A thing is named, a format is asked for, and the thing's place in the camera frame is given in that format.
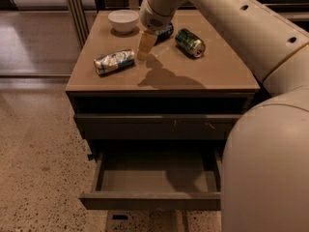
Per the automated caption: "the white ceramic bowl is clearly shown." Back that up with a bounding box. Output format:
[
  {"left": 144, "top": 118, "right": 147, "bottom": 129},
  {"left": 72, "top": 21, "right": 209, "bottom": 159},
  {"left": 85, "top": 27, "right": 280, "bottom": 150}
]
[{"left": 108, "top": 10, "right": 139, "bottom": 34}]

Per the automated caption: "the open middle drawer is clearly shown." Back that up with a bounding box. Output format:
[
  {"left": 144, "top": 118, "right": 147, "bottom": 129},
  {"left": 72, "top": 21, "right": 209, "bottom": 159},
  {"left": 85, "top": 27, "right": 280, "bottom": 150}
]
[{"left": 79, "top": 141, "right": 221, "bottom": 211}]

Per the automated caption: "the blue soda can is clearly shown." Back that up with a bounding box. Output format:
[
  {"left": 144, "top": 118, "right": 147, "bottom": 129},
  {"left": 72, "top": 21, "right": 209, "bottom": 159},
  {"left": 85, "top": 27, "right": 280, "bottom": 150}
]
[{"left": 155, "top": 22, "right": 174, "bottom": 44}]

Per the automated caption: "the green soda can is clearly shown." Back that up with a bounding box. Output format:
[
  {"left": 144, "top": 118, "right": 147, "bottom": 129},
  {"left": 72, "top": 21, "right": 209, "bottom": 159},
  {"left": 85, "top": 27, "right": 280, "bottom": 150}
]
[{"left": 175, "top": 28, "right": 206, "bottom": 58}]

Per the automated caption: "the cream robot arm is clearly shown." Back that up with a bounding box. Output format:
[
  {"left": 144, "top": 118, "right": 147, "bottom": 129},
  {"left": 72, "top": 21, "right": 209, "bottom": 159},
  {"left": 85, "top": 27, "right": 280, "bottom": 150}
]
[{"left": 140, "top": 0, "right": 309, "bottom": 232}]

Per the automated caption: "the grey drawer cabinet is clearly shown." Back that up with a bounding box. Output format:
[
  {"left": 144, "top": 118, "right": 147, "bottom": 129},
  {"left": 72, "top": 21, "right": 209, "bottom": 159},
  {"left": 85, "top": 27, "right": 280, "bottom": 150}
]
[{"left": 65, "top": 9, "right": 261, "bottom": 212}]

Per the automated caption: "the closed top drawer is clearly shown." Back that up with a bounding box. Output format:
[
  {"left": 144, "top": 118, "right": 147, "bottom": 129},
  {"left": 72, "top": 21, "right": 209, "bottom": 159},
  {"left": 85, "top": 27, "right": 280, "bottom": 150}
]
[{"left": 74, "top": 114, "right": 240, "bottom": 140}]

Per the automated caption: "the metal railing frame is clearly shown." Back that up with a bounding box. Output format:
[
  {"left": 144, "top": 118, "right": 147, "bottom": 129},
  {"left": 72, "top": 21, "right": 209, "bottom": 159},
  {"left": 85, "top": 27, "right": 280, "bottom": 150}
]
[{"left": 62, "top": 0, "right": 309, "bottom": 48}]

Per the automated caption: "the silver blue redbull can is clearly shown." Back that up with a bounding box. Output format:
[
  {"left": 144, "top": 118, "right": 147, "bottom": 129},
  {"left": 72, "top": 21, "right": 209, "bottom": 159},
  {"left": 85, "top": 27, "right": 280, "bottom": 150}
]
[{"left": 94, "top": 49, "right": 135, "bottom": 75}]

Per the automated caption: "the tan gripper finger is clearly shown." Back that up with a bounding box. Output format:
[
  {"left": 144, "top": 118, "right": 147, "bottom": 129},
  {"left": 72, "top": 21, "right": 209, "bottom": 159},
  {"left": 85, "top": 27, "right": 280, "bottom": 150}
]
[{"left": 137, "top": 30, "right": 157, "bottom": 61}]

